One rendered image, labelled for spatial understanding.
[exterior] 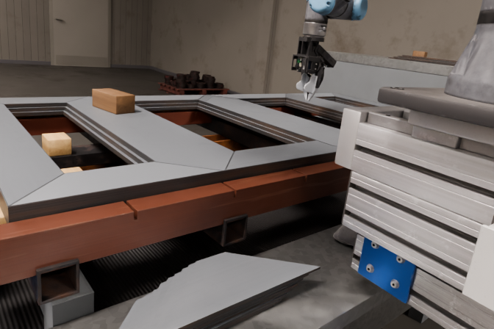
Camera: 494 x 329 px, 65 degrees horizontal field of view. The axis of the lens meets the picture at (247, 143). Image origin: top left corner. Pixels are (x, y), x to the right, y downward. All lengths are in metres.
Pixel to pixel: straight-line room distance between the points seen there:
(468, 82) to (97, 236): 0.50
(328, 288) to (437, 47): 4.14
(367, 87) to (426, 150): 1.46
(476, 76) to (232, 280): 0.43
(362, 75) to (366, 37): 3.22
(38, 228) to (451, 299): 0.55
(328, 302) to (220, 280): 0.18
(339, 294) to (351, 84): 1.46
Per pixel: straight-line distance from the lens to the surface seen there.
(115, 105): 1.09
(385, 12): 5.11
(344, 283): 0.75
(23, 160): 0.74
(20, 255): 0.56
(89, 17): 10.16
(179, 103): 1.37
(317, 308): 0.68
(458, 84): 0.52
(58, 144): 0.98
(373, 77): 1.97
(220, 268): 0.66
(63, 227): 0.56
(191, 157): 0.76
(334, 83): 2.11
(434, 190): 0.54
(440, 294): 0.63
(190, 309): 0.58
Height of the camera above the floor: 1.08
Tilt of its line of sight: 15 degrees down
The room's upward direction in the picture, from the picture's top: 6 degrees clockwise
